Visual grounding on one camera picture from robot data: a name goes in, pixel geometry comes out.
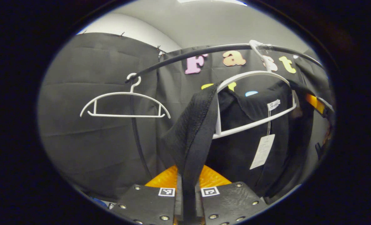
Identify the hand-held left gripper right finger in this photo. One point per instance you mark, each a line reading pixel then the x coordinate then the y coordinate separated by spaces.
pixel 229 206

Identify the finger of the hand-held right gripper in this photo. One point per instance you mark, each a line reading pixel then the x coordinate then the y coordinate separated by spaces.
pixel 316 103

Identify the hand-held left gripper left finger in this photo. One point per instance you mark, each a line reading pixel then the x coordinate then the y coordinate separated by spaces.
pixel 147 206

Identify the black knit cardigan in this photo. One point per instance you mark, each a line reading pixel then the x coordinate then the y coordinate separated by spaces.
pixel 235 150

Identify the white clothes hanger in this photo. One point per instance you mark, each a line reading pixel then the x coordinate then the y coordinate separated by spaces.
pixel 126 116
pixel 251 74

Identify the black metal clothes rack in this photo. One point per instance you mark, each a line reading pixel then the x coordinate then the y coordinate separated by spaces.
pixel 204 51

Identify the blue object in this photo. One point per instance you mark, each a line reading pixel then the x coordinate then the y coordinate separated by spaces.
pixel 100 203

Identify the white paper hang tag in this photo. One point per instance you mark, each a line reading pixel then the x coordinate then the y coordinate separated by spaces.
pixel 262 153

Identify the black backdrop cloth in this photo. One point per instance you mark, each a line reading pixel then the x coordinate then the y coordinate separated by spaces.
pixel 88 125

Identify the large ceiling light panel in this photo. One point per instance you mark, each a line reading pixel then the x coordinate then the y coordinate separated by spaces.
pixel 213 1

